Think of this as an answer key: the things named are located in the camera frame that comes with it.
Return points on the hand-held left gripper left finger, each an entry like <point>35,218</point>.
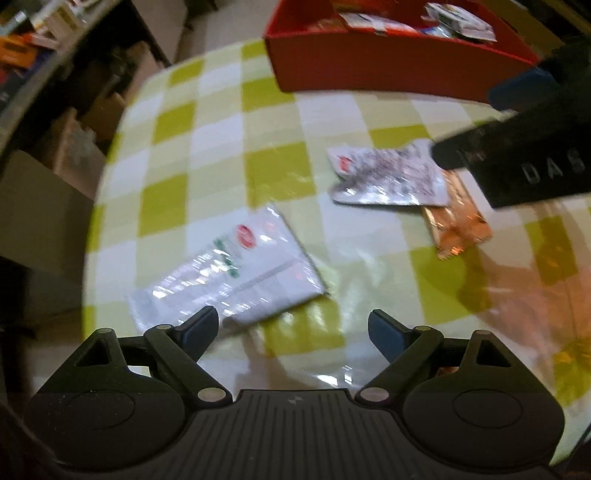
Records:
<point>201,327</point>

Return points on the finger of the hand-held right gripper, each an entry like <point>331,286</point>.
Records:
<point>521,90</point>
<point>461,150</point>

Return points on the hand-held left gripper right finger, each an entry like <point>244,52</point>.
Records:
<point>385,332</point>

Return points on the long white packet red logo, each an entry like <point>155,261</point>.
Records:
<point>240,272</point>

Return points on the silver speckled snack packet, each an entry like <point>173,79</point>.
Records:
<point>392,175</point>

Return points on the red box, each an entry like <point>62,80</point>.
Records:
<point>369,69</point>

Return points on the orange snack packet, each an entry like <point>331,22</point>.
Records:
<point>457,226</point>

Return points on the green white checked tablecloth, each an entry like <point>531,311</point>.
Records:
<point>221,138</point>

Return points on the large cardboard box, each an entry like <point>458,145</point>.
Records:
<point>41,217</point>

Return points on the small brown cardboard box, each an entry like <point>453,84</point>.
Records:
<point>111,78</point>

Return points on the cluttered storage shelf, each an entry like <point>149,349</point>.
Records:
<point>37,41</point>

